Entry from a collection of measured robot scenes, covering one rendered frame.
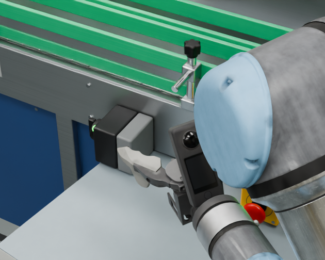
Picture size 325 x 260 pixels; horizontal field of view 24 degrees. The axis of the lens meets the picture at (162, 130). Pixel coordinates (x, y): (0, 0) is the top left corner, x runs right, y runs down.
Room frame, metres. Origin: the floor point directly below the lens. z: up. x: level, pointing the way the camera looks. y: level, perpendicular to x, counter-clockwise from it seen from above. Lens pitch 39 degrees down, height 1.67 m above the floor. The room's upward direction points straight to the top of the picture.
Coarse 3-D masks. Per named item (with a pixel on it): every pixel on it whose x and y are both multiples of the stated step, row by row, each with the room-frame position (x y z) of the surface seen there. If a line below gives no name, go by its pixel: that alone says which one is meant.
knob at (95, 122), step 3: (90, 120) 1.08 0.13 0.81; (93, 120) 1.08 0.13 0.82; (96, 120) 1.08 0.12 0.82; (99, 120) 1.08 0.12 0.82; (90, 123) 1.08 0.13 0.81; (93, 123) 1.07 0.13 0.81; (96, 123) 1.07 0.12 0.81; (90, 126) 1.08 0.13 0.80; (90, 129) 1.08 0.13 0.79; (90, 132) 1.06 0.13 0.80; (90, 135) 1.06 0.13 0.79; (93, 135) 1.05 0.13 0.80; (93, 138) 1.05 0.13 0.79
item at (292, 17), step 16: (192, 0) 1.37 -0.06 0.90; (208, 0) 1.35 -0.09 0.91; (224, 0) 1.33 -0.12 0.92; (240, 0) 1.32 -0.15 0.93; (256, 0) 1.30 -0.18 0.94; (272, 0) 1.28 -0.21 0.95; (288, 0) 1.27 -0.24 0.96; (304, 0) 1.25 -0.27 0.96; (320, 0) 1.24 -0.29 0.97; (256, 16) 1.30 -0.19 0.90; (272, 16) 1.28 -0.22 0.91; (288, 16) 1.27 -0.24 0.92; (304, 16) 1.25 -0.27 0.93; (320, 16) 1.24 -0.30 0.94
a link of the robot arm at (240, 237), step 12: (228, 228) 0.67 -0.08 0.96; (240, 228) 0.67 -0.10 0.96; (252, 228) 0.67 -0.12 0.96; (216, 240) 0.66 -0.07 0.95; (228, 240) 0.65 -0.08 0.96; (240, 240) 0.64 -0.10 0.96; (252, 240) 0.64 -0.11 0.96; (264, 240) 0.65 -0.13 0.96; (216, 252) 0.65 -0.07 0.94; (228, 252) 0.63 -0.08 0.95; (240, 252) 0.63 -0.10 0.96; (252, 252) 0.62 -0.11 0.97; (264, 252) 0.62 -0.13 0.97; (276, 252) 0.63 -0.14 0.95
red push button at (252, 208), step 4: (248, 204) 0.87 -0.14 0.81; (252, 204) 0.86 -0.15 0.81; (256, 204) 0.86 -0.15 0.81; (260, 204) 0.88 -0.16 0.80; (248, 208) 0.86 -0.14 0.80; (252, 208) 0.86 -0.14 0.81; (256, 208) 0.86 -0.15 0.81; (260, 208) 0.86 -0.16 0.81; (248, 212) 0.86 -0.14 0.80; (252, 212) 0.86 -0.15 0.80; (256, 212) 0.85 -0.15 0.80; (260, 212) 0.85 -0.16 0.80; (264, 212) 0.86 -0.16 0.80; (252, 216) 0.86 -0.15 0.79; (256, 216) 0.85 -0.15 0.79; (260, 216) 0.85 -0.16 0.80; (264, 216) 0.85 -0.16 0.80; (260, 220) 0.85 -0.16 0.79
